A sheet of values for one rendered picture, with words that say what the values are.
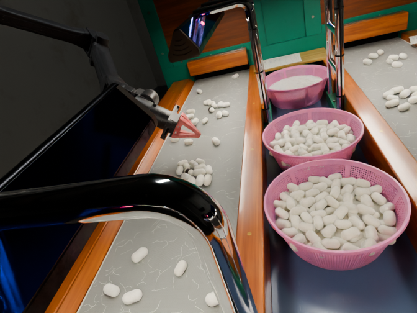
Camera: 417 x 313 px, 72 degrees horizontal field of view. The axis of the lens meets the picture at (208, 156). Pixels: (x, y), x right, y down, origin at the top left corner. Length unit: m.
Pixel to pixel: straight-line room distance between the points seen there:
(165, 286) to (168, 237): 0.12
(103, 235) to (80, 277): 0.11
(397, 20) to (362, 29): 0.14
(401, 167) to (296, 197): 0.22
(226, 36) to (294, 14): 0.33
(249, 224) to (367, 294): 0.23
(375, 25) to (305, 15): 0.29
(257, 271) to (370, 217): 0.24
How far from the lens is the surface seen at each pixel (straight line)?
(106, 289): 0.63
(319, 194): 0.70
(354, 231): 0.61
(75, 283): 0.68
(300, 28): 1.53
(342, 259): 0.58
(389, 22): 1.55
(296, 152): 0.83
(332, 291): 0.61
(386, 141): 0.81
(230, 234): 0.16
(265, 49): 1.53
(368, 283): 0.63
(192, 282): 0.58
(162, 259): 0.64
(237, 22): 1.52
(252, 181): 0.70
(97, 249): 0.72
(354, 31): 1.51
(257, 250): 0.56
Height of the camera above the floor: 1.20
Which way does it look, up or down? 31 degrees down
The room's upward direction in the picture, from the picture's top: 17 degrees counter-clockwise
